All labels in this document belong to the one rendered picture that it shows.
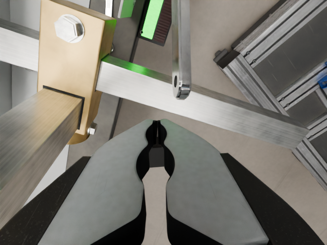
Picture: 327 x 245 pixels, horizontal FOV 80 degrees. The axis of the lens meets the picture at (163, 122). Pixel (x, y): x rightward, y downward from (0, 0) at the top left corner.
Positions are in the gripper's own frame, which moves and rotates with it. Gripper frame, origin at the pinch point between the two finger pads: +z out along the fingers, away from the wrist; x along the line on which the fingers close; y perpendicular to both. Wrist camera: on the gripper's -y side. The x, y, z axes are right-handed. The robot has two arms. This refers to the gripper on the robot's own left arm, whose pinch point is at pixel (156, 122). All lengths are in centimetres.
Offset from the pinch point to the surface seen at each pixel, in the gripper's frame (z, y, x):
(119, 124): 94, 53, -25
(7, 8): 31.2, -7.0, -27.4
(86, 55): 7.1, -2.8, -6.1
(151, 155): 82, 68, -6
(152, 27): 23.7, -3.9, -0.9
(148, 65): 94, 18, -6
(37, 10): 31.8, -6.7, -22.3
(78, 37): 6.9, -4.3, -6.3
